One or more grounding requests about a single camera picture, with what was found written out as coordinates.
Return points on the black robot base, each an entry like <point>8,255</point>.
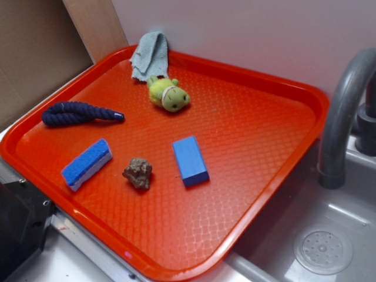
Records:
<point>25,218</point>

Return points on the blue wooden block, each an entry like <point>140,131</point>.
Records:
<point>190,161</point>

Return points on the green plush turtle toy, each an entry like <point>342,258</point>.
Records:
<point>167,94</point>

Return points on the brown rock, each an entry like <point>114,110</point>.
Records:
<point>138,173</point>

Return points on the red plastic tray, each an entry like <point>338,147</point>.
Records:
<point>251,128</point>

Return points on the grey folded cloth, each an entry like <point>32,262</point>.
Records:
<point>150,57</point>

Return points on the blue and white sponge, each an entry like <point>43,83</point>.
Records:
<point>83,167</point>

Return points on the grey curved faucet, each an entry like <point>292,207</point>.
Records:
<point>341,120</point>

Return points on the grey plastic sink basin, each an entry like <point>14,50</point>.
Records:
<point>309,233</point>

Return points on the brown cardboard panel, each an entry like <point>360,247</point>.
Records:
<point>44,44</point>

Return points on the dark grey faucet handle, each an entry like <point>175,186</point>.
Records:
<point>365,142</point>

